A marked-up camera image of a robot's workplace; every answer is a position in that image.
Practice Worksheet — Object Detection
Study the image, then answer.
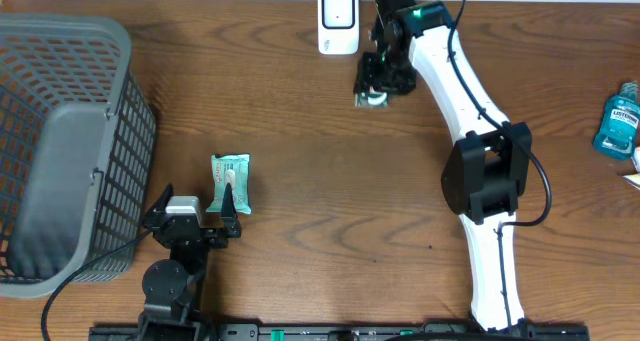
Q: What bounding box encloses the teal wet wipes pack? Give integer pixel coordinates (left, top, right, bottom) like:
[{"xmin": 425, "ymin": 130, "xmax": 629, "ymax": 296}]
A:
[{"xmin": 206, "ymin": 154, "xmax": 252, "ymax": 215}]

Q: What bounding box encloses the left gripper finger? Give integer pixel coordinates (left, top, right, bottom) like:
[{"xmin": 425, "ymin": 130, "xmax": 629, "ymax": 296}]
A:
[
  {"xmin": 220, "ymin": 183, "xmax": 242, "ymax": 238},
  {"xmin": 149, "ymin": 183, "xmax": 174, "ymax": 216}
]

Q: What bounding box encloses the orange snack bag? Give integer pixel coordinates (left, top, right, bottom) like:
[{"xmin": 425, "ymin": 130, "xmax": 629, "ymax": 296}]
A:
[{"xmin": 622, "ymin": 147, "xmax": 640, "ymax": 189}]

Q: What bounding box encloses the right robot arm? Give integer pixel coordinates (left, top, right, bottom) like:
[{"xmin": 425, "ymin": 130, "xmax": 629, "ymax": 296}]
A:
[{"xmin": 354, "ymin": 0, "xmax": 532, "ymax": 332}]

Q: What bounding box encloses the white barcode scanner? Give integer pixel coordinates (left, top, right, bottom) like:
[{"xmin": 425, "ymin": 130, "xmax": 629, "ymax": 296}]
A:
[{"xmin": 317, "ymin": 0, "xmax": 360, "ymax": 55}]

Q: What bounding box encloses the teal mouthwash bottle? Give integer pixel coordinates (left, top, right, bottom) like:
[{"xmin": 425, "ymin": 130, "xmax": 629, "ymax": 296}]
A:
[{"xmin": 593, "ymin": 82, "xmax": 639, "ymax": 161}]

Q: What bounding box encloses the right black cable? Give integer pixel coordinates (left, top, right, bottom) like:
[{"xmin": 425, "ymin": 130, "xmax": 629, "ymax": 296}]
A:
[{"xmin": 446, "ymin": 0, "xmax": 553, "ymax": 327}]

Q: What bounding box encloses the black cable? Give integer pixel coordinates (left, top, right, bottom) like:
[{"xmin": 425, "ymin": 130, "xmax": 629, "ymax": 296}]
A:
[
  {"xmin": 446, "ymin": 0, "xmax": 553, "ymax": 327},
  {"xmin": 40, "ymin": 229, "xmax": 151, "ymax": 341}
]

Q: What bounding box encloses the small green box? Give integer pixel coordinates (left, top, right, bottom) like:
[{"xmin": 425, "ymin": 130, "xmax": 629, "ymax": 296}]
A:
[{"xmin": 355, "ymin": 92, "xmax": 389, "ymax": 108}]

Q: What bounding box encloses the left black cable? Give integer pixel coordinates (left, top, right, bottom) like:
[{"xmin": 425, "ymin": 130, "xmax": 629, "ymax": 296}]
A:
[{"xmin": 40, "ymin": 229, "xmax": 151, "ymax": 341}]

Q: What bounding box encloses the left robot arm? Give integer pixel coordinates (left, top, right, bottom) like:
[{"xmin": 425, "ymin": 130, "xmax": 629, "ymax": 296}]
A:
[{"xmin": 136, "ymin": 184, "xmax": 242, "ymax": 340}]

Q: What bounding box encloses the grey plastic basket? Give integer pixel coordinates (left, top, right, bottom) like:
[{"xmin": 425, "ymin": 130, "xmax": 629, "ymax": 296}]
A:
[{"xmin": 1, "ymin": 14, "xmax": 156, "ymax": 299}]

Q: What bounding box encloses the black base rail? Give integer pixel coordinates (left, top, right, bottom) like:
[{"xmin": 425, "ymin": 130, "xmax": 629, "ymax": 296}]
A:
[{"xmin": 88, "ymin": 322, "xmax": 590, "ymax": 341}]

